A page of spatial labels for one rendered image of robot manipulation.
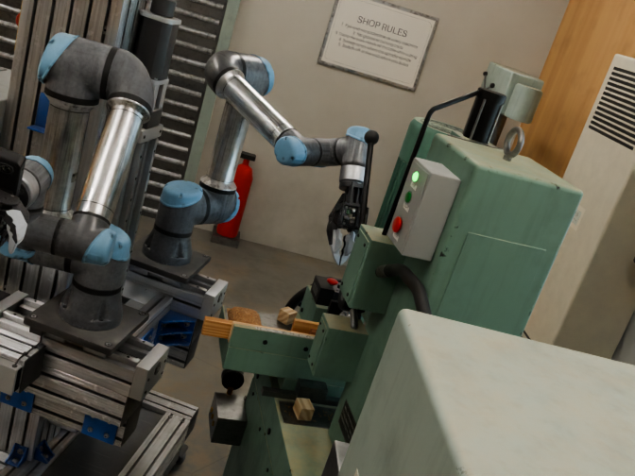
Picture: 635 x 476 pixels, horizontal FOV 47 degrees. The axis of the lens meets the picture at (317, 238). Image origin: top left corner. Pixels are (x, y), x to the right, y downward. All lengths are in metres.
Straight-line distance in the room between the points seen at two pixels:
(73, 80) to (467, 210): 0.87
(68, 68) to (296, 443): 0.93
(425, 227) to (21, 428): 1.42
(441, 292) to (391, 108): 3.48
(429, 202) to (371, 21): 3.41
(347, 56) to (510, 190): 3.41
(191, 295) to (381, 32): 2.78
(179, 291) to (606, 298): 1.80
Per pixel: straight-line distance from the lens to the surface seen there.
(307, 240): 4.95
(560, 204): 1.37
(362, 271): 1.44
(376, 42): 4.67
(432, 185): 1.29
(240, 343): 1.72
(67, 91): 1.67
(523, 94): 3.83
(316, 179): 4.82
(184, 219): 2.22
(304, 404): 1.73
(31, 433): 2.31
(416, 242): 1.32
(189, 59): 4.64
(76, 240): 1.50
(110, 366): 1.85
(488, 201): 1.31
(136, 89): 1.63
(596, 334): 3.33
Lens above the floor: 1.73
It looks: 19 degrees down
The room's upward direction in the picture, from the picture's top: 18 degrees clockwise
